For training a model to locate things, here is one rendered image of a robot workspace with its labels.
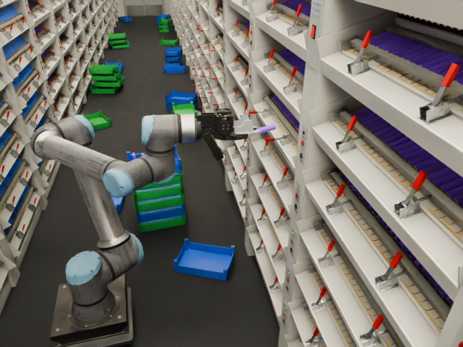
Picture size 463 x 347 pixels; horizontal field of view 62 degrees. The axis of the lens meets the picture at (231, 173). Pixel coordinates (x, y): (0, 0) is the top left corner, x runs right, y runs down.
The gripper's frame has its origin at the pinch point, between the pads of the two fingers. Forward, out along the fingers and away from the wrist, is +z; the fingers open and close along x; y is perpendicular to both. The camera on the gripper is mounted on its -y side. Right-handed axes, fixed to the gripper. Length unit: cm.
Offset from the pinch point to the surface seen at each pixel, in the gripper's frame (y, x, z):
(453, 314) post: 5, -80, 11
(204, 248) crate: -101, 60, -10
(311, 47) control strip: 30.0, -13.0, 9.6
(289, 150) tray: -9.1, 2.8, 13.5
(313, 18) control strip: 37.2, -12.8, 9.3
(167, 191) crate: -77, 87, -29
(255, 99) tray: -7, 51, 12
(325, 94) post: 18.7, -18.6, 13.4
